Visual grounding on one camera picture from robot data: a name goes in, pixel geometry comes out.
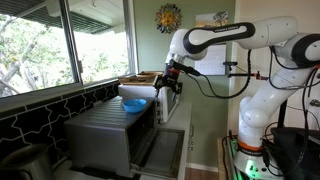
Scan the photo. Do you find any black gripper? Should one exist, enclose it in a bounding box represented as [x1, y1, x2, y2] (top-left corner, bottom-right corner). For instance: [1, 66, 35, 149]
[153, 73, 184, 99]

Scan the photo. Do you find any blue plastic bowl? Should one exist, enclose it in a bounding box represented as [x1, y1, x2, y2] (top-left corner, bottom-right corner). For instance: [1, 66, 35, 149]
[121, 98, 148, 114]

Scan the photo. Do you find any silver toaster oven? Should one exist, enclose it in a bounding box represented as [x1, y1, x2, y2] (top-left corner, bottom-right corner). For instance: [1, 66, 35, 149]
[63, 95, 186, 179]

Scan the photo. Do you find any wooden serving tray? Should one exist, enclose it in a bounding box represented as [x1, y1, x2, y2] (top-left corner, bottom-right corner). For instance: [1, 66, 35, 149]
[118, 70, 164, 87]

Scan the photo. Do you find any black bag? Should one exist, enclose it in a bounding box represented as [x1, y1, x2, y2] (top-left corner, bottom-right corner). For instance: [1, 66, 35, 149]
[269, 126, 320, 180]

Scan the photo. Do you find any dark metal kettle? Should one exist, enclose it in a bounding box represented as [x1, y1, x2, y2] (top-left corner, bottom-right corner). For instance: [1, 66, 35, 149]
[0, 143, 56, 180]

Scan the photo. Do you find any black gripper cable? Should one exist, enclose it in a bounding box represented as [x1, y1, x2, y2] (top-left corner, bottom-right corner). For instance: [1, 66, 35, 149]
[184, 49, 253, 100]

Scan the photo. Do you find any white wall sheet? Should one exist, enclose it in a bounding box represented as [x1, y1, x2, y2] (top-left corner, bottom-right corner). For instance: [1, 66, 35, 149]
[194, 44, 228, 76]

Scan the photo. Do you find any sun wall decoration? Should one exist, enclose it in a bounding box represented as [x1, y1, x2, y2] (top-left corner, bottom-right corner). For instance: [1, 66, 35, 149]
[154, 3, 184, 35]

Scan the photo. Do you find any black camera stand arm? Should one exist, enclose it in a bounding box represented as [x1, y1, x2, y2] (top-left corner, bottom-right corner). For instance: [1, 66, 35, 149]
[222, 60, 270, 82]

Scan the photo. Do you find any landscape wall picture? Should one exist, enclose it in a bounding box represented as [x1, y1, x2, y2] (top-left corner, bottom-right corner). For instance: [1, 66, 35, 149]
[194, 11, 230, 29]

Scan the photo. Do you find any grey window frame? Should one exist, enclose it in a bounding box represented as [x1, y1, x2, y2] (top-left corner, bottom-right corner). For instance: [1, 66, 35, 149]
[0, 0, 139, 101]

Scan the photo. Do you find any black cable bundle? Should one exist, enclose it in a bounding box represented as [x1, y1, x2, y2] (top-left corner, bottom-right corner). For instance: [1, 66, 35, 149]
[261, 45, 320, 178]

